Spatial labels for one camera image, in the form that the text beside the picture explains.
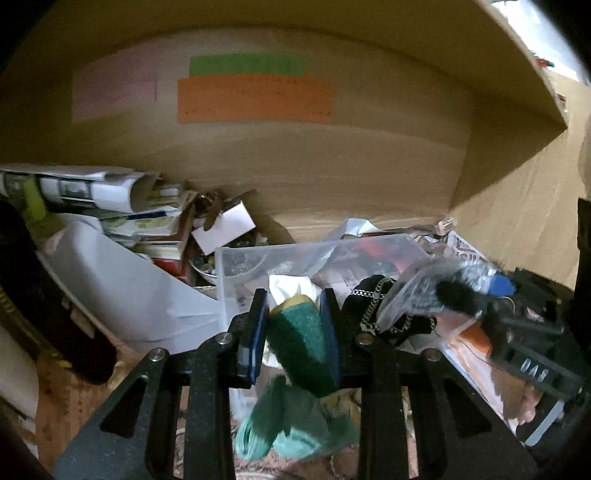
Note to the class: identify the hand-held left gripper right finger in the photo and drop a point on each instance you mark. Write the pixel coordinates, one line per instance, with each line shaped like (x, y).
(329, 337)

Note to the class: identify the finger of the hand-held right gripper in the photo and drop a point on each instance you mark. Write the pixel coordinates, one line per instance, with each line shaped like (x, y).
(459, 297)
(501, 284)

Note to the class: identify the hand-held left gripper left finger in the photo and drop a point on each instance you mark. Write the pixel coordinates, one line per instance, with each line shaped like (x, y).
(256, 337)

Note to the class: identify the dark green sponge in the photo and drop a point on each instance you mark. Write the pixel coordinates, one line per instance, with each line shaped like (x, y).
(295, 341)

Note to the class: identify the clear plastic bag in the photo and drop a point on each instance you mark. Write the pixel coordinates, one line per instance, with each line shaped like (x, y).
(415, 290)

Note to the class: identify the clear plastic box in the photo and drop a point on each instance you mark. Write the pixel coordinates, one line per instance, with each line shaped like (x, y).
(304, 261)

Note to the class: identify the teal cloth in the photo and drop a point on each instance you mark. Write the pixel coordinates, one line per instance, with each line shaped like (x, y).
(295, 427)

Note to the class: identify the printed magazine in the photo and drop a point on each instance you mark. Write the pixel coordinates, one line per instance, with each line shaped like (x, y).
(464, 251)

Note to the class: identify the orange printed packet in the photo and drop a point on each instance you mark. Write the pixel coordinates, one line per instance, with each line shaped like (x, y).
(480, 350)

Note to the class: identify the white tissue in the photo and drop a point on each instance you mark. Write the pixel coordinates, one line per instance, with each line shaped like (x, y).
(291, 287)

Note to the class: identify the white bowl with trinkets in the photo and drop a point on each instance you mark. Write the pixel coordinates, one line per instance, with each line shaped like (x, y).
(208, 270)

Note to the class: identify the white card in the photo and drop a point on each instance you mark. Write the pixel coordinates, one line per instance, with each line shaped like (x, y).
(224, 227)

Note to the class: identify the large white paper sheet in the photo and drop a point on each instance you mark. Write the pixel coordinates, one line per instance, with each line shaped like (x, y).
(134, 290)

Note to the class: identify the stack of booklets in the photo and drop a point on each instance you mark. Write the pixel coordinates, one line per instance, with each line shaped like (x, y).
(154, 233)

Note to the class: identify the black bag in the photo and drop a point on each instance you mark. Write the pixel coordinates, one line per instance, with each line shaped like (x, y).
(46, 300)

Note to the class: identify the rolled newspaper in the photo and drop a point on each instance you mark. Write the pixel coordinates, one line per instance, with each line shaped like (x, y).
(74, 187)

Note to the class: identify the orange paper label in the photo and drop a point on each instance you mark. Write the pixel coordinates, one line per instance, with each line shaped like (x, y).
(256, 99)

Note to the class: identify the green paper label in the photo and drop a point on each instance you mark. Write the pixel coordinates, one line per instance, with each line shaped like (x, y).
(247, 64)

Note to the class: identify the pink paper label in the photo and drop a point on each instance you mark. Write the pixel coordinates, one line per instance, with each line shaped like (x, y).
(113, 85)

